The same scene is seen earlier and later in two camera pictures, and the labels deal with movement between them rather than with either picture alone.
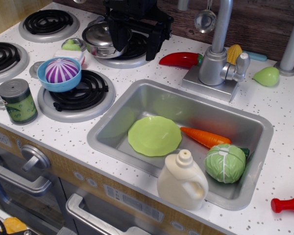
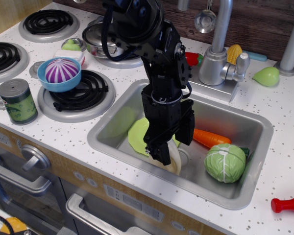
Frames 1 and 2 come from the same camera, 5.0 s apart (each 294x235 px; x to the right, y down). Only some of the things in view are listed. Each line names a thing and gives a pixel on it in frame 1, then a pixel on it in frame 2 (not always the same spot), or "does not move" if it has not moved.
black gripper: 146,12 → 164,109
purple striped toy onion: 60,70 does not move
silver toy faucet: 214,77 does not move
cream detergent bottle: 181,185 → 175,166
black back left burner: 49,26 does not move
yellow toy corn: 233,51 does not move
